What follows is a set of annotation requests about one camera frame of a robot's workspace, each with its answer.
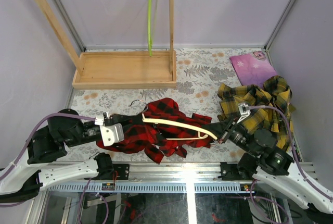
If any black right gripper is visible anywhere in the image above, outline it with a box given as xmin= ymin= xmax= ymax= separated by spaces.
xmin=200 ymin=114 xmax=258 ymax=157

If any cream wooden hanger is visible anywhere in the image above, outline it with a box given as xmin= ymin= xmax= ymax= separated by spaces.
xmin=128 ymin=99 xmax=218 ymax=141

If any red black plaid shirt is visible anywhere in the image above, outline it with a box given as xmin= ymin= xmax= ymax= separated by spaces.
xmin=96 ymin=97 xmax=214 ymax=164

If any yellow black plaid shirt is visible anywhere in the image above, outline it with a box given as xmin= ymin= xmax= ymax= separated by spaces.
xmin=217 ymin=76 xmax=294 ymax=151

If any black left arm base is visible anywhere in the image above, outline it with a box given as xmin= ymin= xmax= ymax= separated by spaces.
xmin=102 ymin=164 xmax=130 ymax=181

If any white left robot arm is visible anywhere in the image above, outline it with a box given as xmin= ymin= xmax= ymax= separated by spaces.
xmin=1 ymin=108 xmax=143 ymax=207

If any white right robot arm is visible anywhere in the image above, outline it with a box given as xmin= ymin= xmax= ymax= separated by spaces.
xmin=202 ymin=119 xmax=332 ymax=223

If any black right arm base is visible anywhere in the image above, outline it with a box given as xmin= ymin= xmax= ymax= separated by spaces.
xmin=219 ymin=153 xmax=257 ymax=181

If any green hanger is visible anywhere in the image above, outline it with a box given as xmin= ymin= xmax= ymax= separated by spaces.
xmin=147 ymin=0 xmax=158 ymax=57

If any floral table mat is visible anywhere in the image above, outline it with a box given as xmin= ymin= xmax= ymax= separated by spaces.
xmin=56 ymin=48 xmax=296 ymax=163

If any wooden clothes rack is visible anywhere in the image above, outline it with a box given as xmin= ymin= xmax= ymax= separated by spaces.
xmin=35 ymin=0 xmax=177 ymax=90

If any purple folded cloth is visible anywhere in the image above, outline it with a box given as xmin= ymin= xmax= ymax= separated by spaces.
xmin=229 ymin=51 xmax=277 ymax=88

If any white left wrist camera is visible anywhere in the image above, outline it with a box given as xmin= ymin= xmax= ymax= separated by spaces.
xmin=95 ymin=112 xmax=125 ymax=146

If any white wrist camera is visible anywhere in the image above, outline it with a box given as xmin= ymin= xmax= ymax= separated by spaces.
xmin=95 ymin=112 xmax=125 ymax=146
xmin=237 ymin=102 xmax=251 ymax=124

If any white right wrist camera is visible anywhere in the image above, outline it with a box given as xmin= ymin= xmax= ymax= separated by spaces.
xmin=237 ymin=102 xmax=251 ymax=124

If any aluminium front rail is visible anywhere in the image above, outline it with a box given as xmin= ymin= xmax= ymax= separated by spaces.
xmin=40 ymin=161 xmax=319 ymax=183

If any perforated cable duct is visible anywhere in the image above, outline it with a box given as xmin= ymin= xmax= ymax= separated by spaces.
xmin=49 ymin=181 xmax=251 ymax=194

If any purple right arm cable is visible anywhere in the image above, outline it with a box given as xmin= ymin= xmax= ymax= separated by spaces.
xmin=246 ymin=105 xmax=333 ymax=224

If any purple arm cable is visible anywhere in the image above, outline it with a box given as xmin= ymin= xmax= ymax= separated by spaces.
xmin=246 ymin=105 xmax=333 ymax=224
xmin=0 ymin=113 xmax=97 ymax=224

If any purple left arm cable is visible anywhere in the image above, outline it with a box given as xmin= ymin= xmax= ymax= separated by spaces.
xmin=0 ymin=113 xmax=97 ymax=224

